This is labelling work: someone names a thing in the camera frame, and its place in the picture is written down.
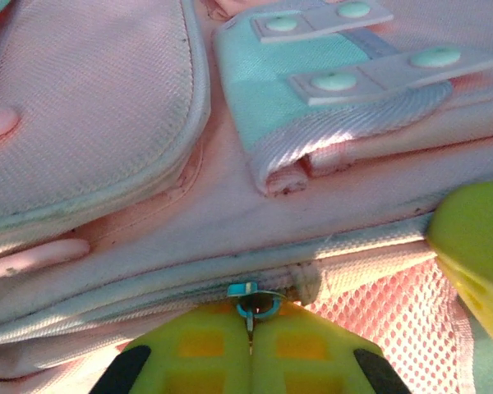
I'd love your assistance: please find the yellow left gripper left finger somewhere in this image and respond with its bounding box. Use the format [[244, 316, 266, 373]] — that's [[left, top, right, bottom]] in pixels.
[[89, 302, 254, 394]]

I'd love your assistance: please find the pink backpack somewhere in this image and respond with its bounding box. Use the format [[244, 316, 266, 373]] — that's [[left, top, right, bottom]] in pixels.
[[0, 0, 493, 394]]

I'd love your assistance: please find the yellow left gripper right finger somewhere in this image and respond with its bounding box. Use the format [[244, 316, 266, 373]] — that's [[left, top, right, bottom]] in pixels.
[[250, 301, 412, 394]]

